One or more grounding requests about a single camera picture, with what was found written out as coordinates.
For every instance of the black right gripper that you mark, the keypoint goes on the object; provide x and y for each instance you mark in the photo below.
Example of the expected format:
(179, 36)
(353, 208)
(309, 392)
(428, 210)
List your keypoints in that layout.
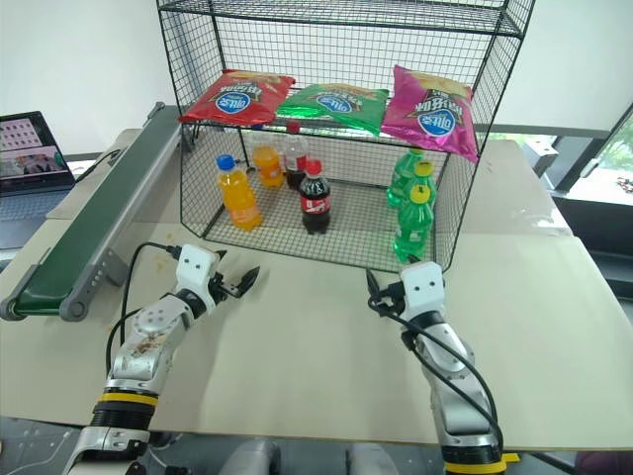
(388, 297)

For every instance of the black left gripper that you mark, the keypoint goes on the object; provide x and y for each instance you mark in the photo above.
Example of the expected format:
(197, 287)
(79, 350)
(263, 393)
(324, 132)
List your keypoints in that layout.
(221, 289)

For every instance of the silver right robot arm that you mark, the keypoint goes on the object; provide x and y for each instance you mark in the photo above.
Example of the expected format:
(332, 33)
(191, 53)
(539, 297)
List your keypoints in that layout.
(447, 356)

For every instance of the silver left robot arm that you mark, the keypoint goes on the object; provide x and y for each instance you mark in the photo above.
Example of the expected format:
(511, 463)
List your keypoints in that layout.
(148, 341)

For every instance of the orange soda bottle blue cap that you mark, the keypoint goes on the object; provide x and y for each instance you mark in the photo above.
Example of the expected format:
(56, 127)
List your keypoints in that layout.
(240, 198)

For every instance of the green soda bottle yellow cap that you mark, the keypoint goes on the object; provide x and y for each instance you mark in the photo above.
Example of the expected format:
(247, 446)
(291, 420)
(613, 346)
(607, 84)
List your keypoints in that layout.
(428, 183)
(414, 222)
(400, 178)

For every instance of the cola bottle red cap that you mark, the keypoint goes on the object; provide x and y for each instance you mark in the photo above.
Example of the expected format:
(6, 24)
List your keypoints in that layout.
(315, 198)
(296, 158)

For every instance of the red chip bag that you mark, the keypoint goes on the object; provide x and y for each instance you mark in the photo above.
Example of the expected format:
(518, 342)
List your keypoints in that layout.
(232, 101)

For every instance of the magenta chip bag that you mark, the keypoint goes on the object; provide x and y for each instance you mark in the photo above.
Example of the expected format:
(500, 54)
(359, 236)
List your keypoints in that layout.
(435, 116)

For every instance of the green chip bag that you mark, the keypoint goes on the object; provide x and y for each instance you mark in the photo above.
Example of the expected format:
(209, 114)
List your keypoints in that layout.
(336, 106)

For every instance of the dark grey laptop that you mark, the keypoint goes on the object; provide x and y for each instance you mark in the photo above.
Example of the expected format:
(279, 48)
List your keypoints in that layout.
(29, 163)

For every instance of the dark purple object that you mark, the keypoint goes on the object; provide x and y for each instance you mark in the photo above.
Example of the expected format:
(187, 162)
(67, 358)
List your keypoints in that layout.
(605, 464)

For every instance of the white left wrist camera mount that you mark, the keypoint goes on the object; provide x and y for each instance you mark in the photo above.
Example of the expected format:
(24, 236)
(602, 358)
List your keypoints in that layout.
(195, 269)

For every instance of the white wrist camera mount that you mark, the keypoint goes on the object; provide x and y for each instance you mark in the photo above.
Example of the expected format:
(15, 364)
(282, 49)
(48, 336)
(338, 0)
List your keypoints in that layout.
(195, 269)
(423, 289)

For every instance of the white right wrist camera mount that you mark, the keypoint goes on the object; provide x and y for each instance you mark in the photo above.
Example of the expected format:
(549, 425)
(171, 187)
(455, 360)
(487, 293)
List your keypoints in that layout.
(423, 289)

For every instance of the green conveyor belt grey frame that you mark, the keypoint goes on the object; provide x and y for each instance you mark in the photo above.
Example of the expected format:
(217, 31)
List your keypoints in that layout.
(94, 218)

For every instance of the black window frame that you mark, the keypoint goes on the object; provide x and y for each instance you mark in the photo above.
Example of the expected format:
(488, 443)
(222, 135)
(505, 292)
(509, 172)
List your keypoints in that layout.
(569, 133)

